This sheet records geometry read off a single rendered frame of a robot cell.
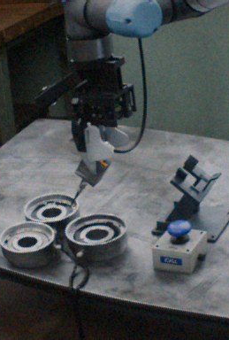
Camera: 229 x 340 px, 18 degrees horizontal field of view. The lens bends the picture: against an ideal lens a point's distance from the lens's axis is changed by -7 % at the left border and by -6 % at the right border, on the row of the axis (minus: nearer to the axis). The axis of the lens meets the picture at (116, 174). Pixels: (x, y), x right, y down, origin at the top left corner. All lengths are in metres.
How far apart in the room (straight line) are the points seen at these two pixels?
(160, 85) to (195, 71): 0.19
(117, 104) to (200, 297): 0.34
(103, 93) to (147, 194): 0.31
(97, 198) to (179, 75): 1.57
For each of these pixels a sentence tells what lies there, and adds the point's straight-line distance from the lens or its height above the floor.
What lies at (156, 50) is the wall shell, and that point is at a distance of 3.00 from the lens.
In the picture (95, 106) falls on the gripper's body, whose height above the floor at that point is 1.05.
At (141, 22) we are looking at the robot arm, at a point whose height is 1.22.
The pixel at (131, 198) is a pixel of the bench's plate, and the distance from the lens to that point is 1.47.
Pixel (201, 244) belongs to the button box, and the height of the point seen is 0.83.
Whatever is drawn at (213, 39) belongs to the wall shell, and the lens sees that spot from 2.87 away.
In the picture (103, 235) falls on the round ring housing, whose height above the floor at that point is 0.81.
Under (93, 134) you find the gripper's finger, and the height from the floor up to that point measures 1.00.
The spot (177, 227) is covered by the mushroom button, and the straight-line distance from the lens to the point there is 1.22.
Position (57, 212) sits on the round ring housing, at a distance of 1.42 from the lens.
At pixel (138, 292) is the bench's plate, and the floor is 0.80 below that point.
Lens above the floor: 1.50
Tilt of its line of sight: 27 degrees down
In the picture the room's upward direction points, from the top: 7 degrees counter-clockwise
